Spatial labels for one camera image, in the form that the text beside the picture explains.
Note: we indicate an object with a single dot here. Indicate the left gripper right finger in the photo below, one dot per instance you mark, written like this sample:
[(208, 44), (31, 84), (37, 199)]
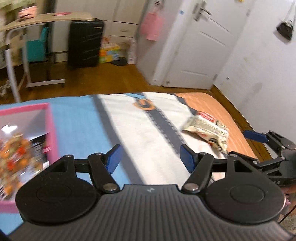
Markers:
[(232, 188)]

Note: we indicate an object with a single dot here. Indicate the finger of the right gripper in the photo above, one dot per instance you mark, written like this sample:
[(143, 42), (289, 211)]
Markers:
[(255, 136)]

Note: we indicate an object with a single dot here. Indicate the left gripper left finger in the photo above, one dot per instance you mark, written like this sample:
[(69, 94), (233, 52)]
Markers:
[(68, 189)]

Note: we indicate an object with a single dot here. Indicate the white cracker snack bag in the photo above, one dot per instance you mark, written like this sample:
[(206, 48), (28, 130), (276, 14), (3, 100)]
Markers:
[(208, 128)]

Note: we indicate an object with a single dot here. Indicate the orange bean snack bag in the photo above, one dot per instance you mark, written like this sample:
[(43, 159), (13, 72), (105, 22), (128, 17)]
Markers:
[(18, 164)]

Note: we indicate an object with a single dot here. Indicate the person's right hand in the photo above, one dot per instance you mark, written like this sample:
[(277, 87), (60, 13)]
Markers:
[(288, 190)]

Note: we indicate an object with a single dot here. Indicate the pink storage box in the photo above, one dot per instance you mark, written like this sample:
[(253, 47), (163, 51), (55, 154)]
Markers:
[(36, 123)]

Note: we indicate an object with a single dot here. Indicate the black hanging bag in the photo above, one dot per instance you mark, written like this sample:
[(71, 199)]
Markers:
[(286, 27)]

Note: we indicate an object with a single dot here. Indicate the white door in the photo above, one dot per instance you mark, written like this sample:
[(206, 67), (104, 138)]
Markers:
[(206, 44)]

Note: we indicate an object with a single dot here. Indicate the teal bag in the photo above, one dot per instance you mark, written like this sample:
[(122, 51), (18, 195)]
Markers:
[(36, 49)]

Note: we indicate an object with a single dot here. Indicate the colourful toy box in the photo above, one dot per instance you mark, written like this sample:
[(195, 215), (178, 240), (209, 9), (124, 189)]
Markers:
[(108, 51)]

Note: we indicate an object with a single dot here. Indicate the white rolling side table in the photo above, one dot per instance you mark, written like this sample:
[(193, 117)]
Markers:
[(37, 20)]

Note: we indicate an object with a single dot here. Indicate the pink hanging bag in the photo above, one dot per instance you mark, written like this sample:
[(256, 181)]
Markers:
[(152, 24)]

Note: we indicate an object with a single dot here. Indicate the black suitcase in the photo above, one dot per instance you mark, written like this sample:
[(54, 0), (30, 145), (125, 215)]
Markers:
[(84, 43)]

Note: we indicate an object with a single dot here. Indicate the white drawer cabinet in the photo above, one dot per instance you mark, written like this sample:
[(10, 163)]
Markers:
[(125, 18)]

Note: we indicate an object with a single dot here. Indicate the silver door handle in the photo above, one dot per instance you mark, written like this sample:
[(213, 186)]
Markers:
[(199, 9)]

